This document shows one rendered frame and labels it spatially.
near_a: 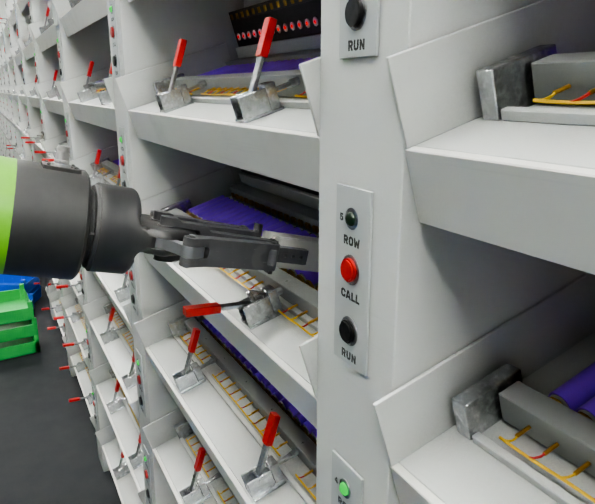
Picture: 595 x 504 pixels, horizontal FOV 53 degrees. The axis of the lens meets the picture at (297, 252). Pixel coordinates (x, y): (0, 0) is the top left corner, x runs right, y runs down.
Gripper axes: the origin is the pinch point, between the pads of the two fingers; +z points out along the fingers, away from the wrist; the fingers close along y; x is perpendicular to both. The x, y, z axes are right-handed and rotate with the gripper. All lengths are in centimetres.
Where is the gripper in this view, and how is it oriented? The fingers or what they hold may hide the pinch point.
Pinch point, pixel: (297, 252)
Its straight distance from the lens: 59.6
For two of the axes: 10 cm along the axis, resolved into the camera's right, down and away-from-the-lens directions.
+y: -4.4, -2.4, 8.6
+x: -2.1, 9.7, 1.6
